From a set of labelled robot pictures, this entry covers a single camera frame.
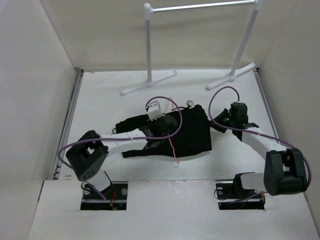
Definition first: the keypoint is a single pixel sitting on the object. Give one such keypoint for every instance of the black trousers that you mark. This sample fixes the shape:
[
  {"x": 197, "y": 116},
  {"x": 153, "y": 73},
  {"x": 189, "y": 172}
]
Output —
[{"x": 193, "y": 138}]

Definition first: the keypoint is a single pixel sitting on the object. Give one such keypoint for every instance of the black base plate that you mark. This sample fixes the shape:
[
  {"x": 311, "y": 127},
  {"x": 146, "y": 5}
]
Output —
[
  {"x": 232, "y": 197},
  {"x": 113, "y": 198}
]

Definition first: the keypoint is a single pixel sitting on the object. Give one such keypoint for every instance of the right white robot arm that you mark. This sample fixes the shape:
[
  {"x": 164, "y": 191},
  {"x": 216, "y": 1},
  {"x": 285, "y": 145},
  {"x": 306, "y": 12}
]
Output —
[{"x": 284, "y": 167}]

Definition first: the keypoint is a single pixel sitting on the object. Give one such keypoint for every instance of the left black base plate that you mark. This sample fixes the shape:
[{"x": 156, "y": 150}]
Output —
[{"x": 113, "y": 198}]

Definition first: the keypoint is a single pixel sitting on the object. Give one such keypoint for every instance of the white clothes rack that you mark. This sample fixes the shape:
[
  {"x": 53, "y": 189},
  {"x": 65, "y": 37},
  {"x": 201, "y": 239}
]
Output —
[{"x": 234, "y": 73}]

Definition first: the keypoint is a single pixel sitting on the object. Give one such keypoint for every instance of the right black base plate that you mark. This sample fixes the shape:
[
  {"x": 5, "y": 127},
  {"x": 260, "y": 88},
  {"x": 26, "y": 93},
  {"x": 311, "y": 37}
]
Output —
[{"x": 232, "y": 197}]

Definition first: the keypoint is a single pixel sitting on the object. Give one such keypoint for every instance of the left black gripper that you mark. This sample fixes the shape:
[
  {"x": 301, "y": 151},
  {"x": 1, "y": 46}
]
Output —
[{"x": 151, "y": 122}]

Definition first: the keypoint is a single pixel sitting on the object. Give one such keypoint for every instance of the pink wire hanger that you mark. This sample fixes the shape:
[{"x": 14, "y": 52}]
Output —
[{"x": 169, "y": 108}]

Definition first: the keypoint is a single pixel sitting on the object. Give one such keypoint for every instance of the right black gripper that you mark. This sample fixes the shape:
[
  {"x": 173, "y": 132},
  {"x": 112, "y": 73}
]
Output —
[{"x": 224, "y": 113}]

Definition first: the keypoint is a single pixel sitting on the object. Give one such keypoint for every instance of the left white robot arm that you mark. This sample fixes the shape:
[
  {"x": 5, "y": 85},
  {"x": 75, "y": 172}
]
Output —
[{"x": 87, "y": 155}]

